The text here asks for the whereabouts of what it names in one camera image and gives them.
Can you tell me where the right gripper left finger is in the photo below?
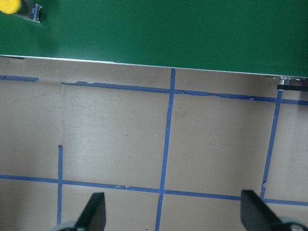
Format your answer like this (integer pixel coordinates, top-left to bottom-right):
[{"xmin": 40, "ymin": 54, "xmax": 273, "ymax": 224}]
[{"xmin": 73, "ymin": 192, "xmax": 106, "ymax": 231}]

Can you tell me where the yellow push button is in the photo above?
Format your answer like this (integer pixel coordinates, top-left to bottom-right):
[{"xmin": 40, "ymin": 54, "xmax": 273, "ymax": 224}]
[{"xmin": 0, "ymin": 0, "xmax": 43, "ymax": 23}]

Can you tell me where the green conveyor belt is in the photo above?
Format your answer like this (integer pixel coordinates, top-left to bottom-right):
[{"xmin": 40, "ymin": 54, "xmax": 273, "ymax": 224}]
[{"xmin": 0, "ymin": 0, "xmax": 308, "ymax": 77}]

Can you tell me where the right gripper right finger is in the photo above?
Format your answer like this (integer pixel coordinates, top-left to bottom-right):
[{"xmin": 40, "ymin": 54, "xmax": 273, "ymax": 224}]
[{"xmin": 241, "ymin": 189, "xmax": 308, "ymax": 231}]

